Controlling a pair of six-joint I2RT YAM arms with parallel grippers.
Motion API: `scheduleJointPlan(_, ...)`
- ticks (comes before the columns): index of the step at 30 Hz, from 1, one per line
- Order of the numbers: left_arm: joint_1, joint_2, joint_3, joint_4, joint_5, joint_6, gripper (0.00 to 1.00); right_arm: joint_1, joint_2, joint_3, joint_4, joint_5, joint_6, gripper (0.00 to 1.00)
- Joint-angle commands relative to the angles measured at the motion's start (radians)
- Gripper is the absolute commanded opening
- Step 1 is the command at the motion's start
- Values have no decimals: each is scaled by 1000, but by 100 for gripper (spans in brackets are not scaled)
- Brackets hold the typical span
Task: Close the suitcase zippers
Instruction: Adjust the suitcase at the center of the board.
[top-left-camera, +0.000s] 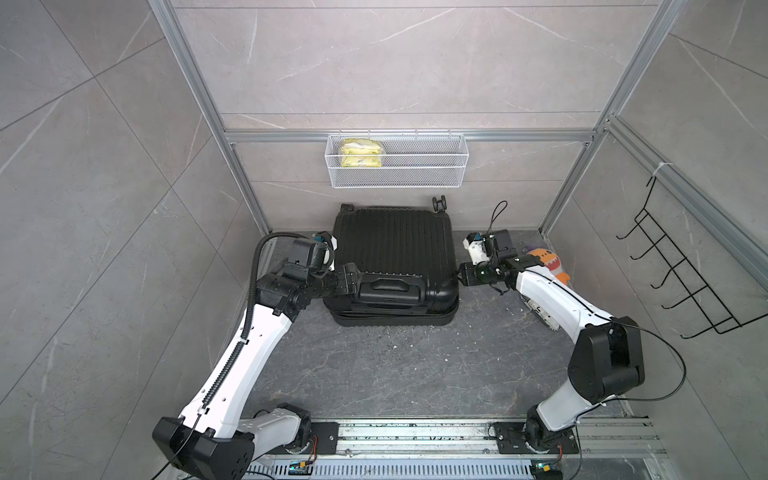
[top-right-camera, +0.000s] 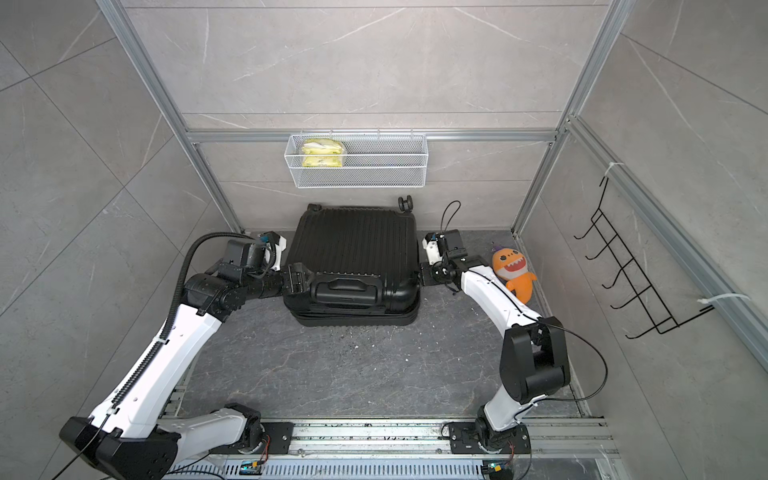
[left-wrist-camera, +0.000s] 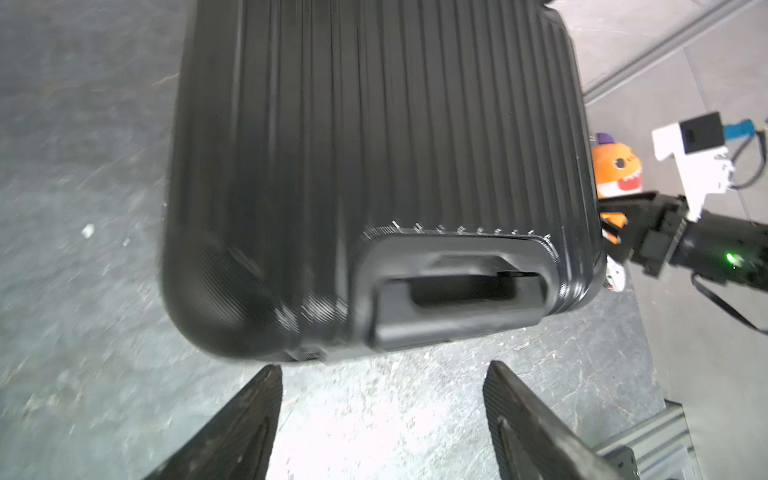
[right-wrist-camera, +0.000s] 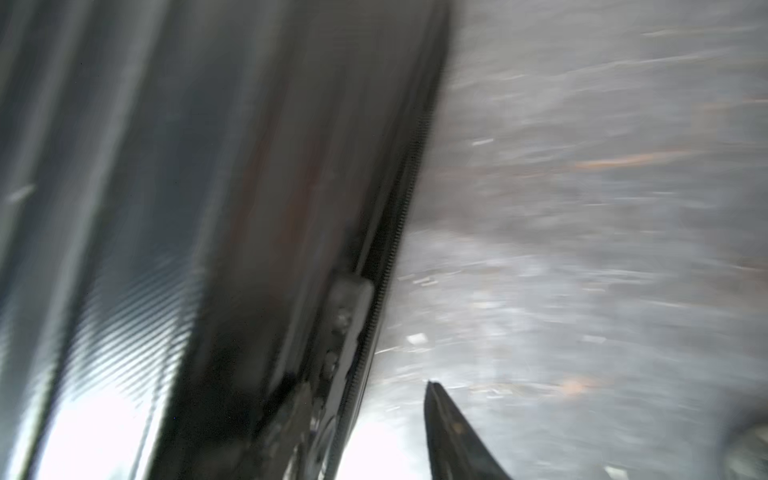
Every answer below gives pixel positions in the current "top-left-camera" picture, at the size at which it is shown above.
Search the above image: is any black ribbed hard-shell suitcase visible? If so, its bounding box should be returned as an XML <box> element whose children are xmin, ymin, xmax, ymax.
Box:
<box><xmin>324</xmin><ymin>196</ymin><xmax>460</xmax><ymax>327</ymax></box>

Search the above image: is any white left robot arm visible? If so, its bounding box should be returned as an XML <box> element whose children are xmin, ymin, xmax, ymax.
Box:
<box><xmin>152</xmin><ymin>232</ymin><xmax>359</xmax><ymax>479</ymax></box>

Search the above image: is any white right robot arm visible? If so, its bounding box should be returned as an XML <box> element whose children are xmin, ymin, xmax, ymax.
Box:
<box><xmin>457</xmin><ymin>230</ymin><xmax>645</xmax><ymax>454</ymax></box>

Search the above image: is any orange shark plush toy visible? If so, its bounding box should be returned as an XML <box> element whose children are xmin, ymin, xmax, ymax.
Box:
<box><xmin>529</xmin><ymin>248</ymin><xmax>571</xmax><ymax>286</ymax></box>

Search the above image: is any grey white power drill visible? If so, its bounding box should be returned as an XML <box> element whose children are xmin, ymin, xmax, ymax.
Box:
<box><xmin>522</xmin><ymin>296</ymin><xmax>560</xmax><ymax>331</ymax></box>

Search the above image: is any yellow packet in basket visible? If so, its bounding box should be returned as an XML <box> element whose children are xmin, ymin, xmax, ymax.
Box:
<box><xmin>339</xmin><ymin>139</ymin><xmax>385</xmax><ymax>168</ymax></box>

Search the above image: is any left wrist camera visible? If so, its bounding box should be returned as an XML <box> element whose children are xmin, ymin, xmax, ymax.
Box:
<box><xmin>310</xmin><ymin>232</ymin><xmax>337</xmax><ymax>273</ymax></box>

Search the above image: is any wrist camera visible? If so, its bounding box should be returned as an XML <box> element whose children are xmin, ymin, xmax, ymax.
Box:
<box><xmin>310</xmin><ymin>232</ymin><xmax>337</xmax><ymax>273</ymax></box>
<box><xmin>462</xmin><ymin>232</ymin><xmax>489</xmax><ymax>265</ymax></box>

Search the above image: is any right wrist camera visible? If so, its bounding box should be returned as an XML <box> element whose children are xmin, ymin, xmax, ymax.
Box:
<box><xmin>462</xmin><ymin>232</ymin><xmax>489</xmax><ymax>265</ymax></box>

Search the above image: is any white wire mesh basket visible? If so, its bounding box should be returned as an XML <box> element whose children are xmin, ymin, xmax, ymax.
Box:
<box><xmin>324</xmin><ymin>133</ymin><xmax>469</xmax><ymax>189</ymax></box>

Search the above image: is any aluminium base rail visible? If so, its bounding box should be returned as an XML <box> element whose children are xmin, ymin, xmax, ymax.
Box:
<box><xmin>245</xmin><ymin>417</ymin><xmax>679</xmax><ymax>479</ymax></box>

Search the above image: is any black wire hook rack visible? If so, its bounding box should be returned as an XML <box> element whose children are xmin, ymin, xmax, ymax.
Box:
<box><xmin>615</xmin><ymin>176</ymin><xmax>767</xmax><ymax>340</ymax></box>

